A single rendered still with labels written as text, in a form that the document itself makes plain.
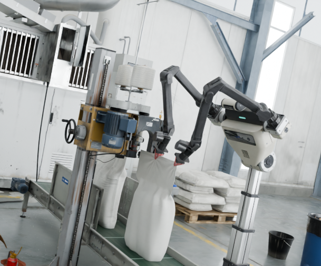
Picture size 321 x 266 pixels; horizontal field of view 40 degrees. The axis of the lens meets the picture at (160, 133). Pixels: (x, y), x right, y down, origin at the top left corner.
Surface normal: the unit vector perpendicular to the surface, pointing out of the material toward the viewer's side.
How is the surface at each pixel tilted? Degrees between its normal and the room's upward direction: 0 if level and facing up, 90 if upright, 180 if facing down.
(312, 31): 90
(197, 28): 90
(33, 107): 90
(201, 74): 90
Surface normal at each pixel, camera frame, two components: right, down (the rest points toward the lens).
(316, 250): -0.64, -0.04
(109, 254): -0.82, -0.13
